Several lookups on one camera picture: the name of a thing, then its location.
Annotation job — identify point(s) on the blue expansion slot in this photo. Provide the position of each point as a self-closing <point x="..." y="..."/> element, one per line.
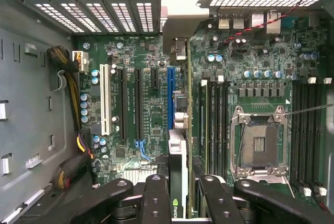
<point x="171" y="98"/>

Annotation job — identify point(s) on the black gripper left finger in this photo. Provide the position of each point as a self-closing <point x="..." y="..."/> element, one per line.
<point x="155" y="203"/>

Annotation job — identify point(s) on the perforated metal slot cover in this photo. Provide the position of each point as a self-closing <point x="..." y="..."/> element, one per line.
<point x="144" y="16"/>
<point x="57" y="16"/>
<point x="79" y="16"/>
<point x="123" y="16"/>
<point x="101" y="16"/>

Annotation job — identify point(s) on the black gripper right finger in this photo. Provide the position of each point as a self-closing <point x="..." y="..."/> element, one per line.
<point x="219" y="203"/>

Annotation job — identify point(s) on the CPU socket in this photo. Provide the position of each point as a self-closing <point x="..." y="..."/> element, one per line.
<point x="258" y="143"/>

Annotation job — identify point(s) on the white power connector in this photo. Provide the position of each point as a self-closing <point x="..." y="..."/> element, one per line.
<point x="83" y="62"/>

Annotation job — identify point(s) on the black short expansion slot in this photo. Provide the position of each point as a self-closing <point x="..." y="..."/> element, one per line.
<point x="155" y="77"/>

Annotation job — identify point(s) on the black long expansion slot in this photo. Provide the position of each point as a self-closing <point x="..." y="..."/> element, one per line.
<point x="122" y="104"/>
<point x="138" y="104"/>

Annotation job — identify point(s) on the green motherboard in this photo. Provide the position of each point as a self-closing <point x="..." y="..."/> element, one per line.
<point x="154" y="109"/>

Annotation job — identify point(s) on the silver chipset heatsink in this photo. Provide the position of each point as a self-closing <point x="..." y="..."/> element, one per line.
<point x="138" y="175"/>

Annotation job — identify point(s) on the white expansion slot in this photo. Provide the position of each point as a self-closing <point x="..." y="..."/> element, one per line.
<point x="105" y="98"/>

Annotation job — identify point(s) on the black silver PC case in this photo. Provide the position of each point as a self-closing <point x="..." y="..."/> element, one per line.
<point x="26" y="91"/>

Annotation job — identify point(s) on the black RAM slot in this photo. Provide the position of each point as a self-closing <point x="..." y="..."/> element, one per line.
<point x="305" y="135"/>
<point x="226" y="130"/>
<point x="220" y="130"/>
<point x="296" y="135"/>
<point x="213" y="130"/>
<point x="315" y="135"/>
<point x="323" y="135"/>

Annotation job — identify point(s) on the silver USB port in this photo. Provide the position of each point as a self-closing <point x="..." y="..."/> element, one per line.
<point x="238" y="21"/>
<point x="224" y="21"/>

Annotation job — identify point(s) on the thin metal locking lever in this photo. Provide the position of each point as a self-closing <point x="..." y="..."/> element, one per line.
<point x="238" y="151"/>
<point x="308" y="109"/>

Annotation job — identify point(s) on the silver ethernet port block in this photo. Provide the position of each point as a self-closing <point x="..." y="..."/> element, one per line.
<point x="274" y="23"/>

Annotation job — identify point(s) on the silver socket cover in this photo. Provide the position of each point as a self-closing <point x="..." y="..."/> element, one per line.
<point x="266" y="179"/>

